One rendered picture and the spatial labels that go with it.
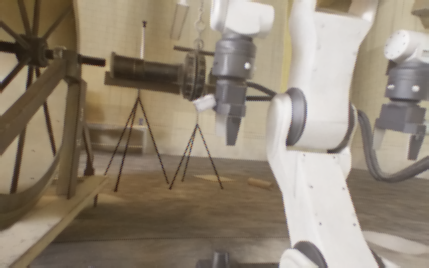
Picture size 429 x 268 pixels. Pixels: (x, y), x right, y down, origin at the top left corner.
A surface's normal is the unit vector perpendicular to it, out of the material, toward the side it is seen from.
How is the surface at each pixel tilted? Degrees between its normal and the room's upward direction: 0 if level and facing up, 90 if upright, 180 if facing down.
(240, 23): 101
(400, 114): 90
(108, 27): 90
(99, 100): 90
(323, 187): 60
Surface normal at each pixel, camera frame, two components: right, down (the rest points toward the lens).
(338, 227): 0.25, -0.51
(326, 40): 0.22, 0.15
